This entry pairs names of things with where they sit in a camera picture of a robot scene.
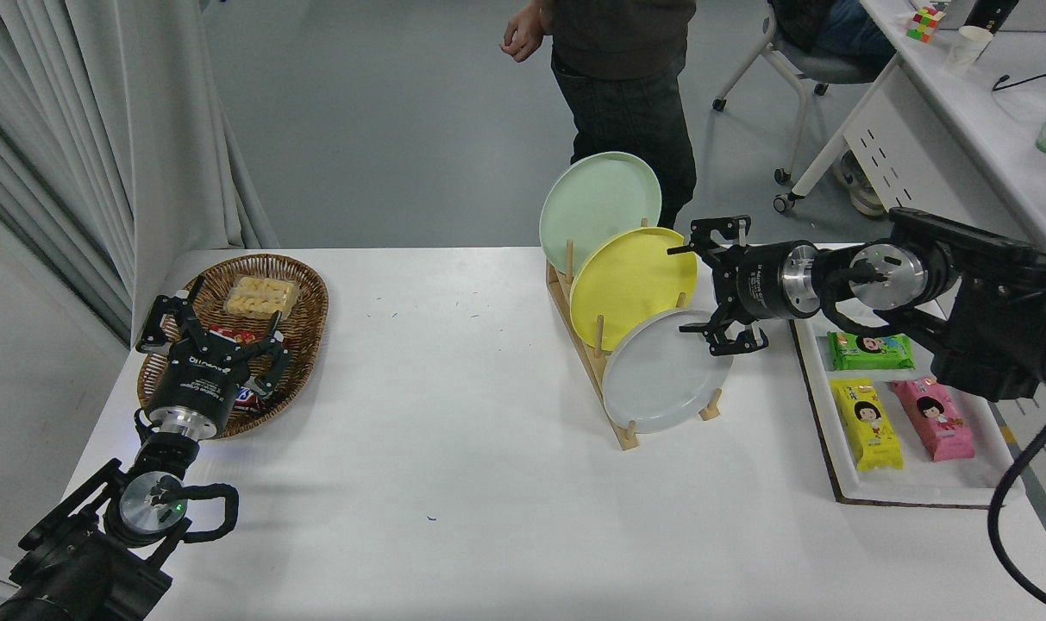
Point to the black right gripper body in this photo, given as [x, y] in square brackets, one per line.
[751, 285]

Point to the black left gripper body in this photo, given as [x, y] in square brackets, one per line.
[197, 379]

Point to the grey plate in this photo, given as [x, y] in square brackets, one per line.
[660, 384]

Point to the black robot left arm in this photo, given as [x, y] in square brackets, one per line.
[74, 569]

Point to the person's forearm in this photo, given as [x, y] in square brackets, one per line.
[543, 5]

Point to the yellow plate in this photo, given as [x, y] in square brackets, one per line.
[630, 280]

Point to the pale green plate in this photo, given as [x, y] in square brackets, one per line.
[596, 203]

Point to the wooden plate rack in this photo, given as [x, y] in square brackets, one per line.
[628, 438]

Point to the person's hand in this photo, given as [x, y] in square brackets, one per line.
[524, 36]

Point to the brown candy bar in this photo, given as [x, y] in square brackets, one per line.
[248, 398]

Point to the red candy bar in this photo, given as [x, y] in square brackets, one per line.
[229, 333]

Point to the brown wicker basket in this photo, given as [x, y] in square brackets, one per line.
[303, 302]

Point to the clear pack of biscuits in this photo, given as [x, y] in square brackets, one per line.
[262, 296]

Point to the green snack pack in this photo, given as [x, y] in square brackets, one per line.
[867, 352]

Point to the yellow snack pack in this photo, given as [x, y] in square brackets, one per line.
[867, 427]

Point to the grey office chair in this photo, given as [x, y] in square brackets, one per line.
[833, 71]

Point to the pale grey curtain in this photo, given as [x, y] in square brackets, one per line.
[100, 129]

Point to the pink snack pack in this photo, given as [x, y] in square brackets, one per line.
[932, 423]

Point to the white foam tray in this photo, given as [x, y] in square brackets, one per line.
[919, 483]

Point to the colourful puzzle cube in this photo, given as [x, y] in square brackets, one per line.
[923, 24]

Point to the white paper cup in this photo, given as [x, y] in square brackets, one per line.
[971, 43]

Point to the black device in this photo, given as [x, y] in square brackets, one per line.
[992, 10]

